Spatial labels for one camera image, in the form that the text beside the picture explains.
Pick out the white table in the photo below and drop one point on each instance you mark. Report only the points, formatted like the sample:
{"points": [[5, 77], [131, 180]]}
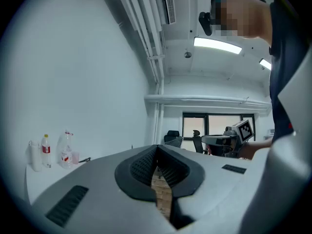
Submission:
{"points": [[41, 181]]}

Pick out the white ceiling pipe bundle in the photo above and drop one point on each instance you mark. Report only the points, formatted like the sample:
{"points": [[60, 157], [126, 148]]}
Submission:
{"points": [[146, 25]]}

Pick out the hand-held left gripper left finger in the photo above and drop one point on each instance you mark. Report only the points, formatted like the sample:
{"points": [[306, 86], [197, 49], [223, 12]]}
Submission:
{"points": [[126, 177]]}

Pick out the person's right forearm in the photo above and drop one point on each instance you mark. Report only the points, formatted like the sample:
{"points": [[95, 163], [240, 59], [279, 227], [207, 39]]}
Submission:
{"points": [[256, 149]]}

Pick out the small black object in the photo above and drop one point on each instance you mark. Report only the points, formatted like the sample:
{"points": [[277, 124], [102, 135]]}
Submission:
{"points": [[85, 160]]}

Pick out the black head-worn camera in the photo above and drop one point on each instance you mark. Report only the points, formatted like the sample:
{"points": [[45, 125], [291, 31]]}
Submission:
{"points": [[206, 22]]}

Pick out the black framed window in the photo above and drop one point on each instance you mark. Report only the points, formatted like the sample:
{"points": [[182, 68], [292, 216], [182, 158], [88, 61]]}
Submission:
{"points": [[195, 125]]}

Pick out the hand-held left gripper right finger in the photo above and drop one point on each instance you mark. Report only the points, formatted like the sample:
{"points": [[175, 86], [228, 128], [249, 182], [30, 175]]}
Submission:
{"points": [[190, 179]]}

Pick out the long ceiling light panel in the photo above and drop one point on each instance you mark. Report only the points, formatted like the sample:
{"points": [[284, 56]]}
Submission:
{"points": [[217, 45]]}

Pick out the large clear water bottle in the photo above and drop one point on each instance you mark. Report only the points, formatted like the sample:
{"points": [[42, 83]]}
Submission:
{"points": [[65, 152]]}

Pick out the person's dark shirt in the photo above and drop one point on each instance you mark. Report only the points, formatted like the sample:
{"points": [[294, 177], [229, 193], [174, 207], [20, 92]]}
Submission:
{"points": [[285, 57]]}

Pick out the clear bottle yellow cap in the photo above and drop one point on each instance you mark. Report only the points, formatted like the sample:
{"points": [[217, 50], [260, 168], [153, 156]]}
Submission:
{"points": [[46, 152]]}

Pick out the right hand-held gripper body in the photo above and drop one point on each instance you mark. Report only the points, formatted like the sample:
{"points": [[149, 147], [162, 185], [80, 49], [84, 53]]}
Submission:
{"points": [[217, 140]]}

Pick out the person's head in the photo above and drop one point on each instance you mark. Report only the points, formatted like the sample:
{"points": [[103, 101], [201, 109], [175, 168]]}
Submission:
{"points": [[246, 16]]}

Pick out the small ceiling light panel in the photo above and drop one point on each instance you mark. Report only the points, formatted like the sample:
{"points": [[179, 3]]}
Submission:
{"points": [[265, 64]]}

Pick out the black office chair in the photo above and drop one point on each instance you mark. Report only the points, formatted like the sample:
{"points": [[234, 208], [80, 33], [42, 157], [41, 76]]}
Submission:
{"points": [[198, 142], [173, 138]]}

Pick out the pink plastic cup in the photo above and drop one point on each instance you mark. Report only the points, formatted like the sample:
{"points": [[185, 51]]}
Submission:
{"points": [[75, 158]]}

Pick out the round ceiling smoke detector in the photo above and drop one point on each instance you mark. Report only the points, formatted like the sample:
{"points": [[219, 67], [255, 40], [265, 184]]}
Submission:
{"points": [[187, 55]]}

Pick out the white horizontal wall pipe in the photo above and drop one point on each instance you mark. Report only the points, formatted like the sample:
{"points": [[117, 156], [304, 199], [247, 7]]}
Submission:
{"points": [[195, 98]]}

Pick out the white vertical wall pipe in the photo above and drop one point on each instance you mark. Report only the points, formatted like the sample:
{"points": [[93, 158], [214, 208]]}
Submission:
{"points": [[159, 116]]}

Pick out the white opaque bottle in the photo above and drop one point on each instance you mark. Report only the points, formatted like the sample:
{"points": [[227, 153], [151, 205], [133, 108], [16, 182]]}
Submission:
{"points": [[35, 157]]}

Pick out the ceiling air vent grille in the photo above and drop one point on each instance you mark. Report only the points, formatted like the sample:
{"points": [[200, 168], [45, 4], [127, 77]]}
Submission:
{"points": [[169, 4]]}

